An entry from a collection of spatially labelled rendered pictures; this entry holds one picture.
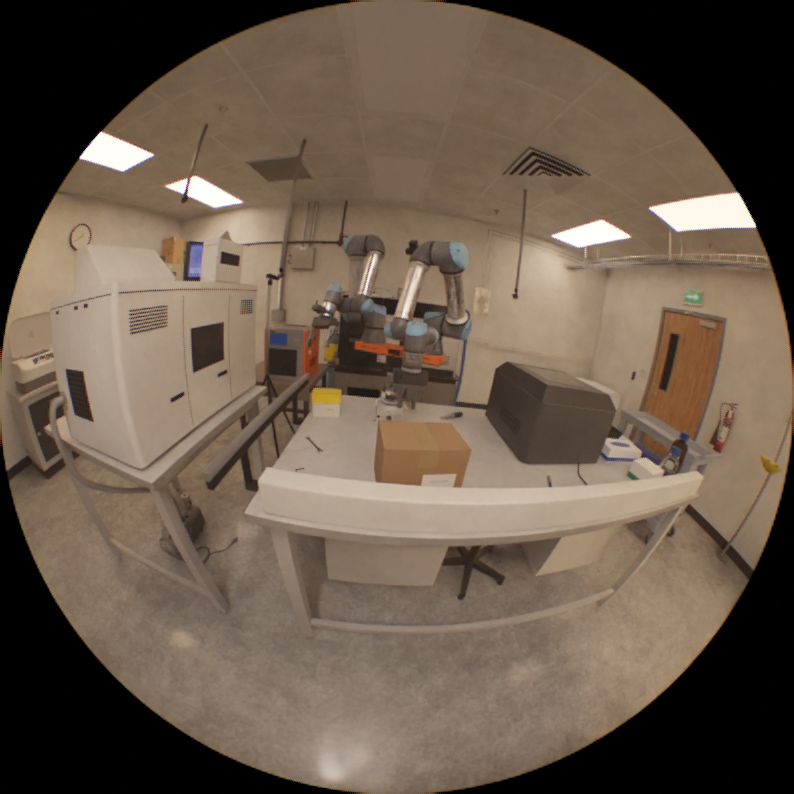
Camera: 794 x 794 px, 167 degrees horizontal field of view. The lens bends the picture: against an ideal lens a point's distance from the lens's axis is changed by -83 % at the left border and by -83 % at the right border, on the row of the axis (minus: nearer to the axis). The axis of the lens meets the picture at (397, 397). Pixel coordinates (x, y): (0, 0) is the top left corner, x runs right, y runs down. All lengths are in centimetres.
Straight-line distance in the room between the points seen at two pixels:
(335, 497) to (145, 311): 72
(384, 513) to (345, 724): 104
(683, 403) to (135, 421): 440
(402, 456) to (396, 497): 11
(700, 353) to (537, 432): 319
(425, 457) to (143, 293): 88
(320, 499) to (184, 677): 124
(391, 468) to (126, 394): 75
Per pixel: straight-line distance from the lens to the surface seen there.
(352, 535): 65
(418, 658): 146
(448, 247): 119
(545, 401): 98
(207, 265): 118
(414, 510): 60
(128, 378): 86
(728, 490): 367
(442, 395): 275
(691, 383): 393
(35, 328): 367
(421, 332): 97
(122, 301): 83
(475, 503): 62
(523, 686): 157
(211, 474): 70
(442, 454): 67
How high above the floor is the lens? 138
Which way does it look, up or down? 19 degrees down
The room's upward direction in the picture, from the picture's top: 7 degrees clockwise
